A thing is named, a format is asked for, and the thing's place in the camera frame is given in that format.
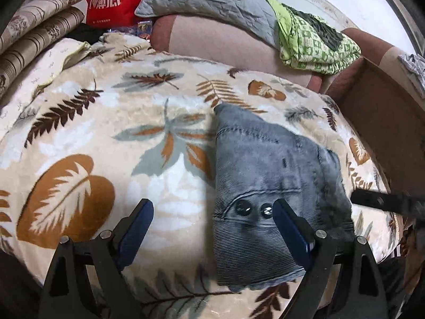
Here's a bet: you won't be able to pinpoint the brown striped folded bedding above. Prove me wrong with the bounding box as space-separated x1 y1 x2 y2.
1 0 84 95

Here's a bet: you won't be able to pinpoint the green patterned folded cloth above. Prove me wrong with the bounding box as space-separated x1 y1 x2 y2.
266 0 361 75

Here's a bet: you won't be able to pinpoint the cream small-print quilt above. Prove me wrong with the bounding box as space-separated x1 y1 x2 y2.
1 38 91 135

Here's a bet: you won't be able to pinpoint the grey-blue denim pants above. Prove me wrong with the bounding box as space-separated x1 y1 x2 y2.
212 104 354 292

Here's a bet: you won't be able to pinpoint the leaf-print fleece blanket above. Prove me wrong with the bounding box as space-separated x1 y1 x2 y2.
1 34 388 318

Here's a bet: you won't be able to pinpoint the grey quilted pillow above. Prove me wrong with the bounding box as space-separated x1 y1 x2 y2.
135 0 279 49

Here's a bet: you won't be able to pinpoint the pink-brown bolster cushion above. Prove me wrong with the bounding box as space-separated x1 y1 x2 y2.
151 14 415 94

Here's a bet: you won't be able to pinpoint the brown wooden bed frame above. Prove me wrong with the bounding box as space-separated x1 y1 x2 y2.
326 58 424 197

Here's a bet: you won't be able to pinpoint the colourful snack packet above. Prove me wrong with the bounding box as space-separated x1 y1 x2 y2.
108 20 153 40

